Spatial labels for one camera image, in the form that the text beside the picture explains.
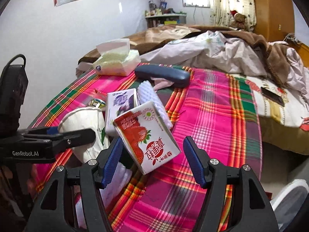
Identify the black smartphone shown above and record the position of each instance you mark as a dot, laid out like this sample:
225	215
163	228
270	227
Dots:
272	96

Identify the floral mattress sheet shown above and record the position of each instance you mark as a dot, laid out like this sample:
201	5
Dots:
285	127

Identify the cream canvas tote bag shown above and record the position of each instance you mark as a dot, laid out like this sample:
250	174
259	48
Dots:
87	124

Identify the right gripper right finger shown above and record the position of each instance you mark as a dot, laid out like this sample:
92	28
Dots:
198	161

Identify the red strawberry milk carton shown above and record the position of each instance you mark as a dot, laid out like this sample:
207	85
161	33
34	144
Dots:
146	137

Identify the wooden headboard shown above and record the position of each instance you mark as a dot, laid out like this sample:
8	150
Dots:
301	48

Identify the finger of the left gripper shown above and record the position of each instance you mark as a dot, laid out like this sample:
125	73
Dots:
49	130
70	139

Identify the cluttered wall shelf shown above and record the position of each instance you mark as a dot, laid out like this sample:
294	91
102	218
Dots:
160	16

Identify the brown teddy bear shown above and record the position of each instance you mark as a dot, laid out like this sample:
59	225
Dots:
238	20

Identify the pale floral duvet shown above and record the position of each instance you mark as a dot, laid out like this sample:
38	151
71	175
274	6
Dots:
212	50

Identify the yellow tissue pack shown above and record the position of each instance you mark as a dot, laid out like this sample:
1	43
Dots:
116	58

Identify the brown fleece blanket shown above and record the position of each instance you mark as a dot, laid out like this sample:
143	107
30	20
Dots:
273	56

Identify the floral patterned curtain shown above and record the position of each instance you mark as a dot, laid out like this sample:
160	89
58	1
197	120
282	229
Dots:
221	12

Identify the white trash basin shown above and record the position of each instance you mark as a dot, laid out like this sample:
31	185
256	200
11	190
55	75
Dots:
288	202

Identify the dark blue glasses case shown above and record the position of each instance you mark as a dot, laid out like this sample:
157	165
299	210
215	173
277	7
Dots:
179	77

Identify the purple blueberry milk carton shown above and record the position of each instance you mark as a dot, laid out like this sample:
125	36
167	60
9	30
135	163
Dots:
118	102

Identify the pink lens cloth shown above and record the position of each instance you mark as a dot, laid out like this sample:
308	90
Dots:
161	83

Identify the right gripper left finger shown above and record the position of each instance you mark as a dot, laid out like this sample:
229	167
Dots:
107	162

